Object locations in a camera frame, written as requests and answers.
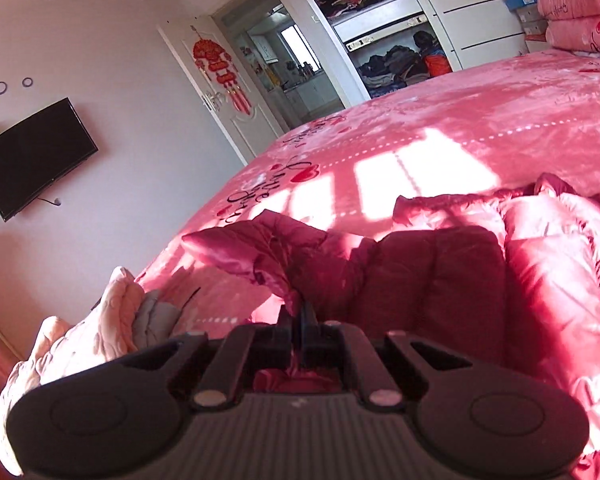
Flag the red puffer down jacket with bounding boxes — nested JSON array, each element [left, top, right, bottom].
[[183, 174, 600, 479]]

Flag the dark clothes pile lower shelf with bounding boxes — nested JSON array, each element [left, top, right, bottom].
[[358, 30, 452, 99]]

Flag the white bedroom door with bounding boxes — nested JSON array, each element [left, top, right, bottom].
[[157, 15, 283, 165]]

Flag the pink quilted folded garment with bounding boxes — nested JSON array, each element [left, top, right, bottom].
[[0, 266, 145, 476]]

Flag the light blue folded garment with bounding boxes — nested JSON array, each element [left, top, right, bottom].
[[132, 290, 182, 350]]

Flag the pink heart-pattern bed blanket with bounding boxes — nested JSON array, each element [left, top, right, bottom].
[[184, 50, 600, 245]]

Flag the red Chinese knot decoration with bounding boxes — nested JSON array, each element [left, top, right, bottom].
[[192, 38, 252, 116]]

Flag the grey shoe boxes stack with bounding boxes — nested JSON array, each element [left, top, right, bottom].
[[515, 4, 550, 52]]

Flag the white wardrobe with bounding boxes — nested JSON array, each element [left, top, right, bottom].
[[283, 0, 528, 107]]

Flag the black wall-mounted television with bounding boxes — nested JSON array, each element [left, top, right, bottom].
[[0, 98, 98, 221]]

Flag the purple ring wall decorations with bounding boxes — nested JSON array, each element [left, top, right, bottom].
[[0, 76, 36, 97]]

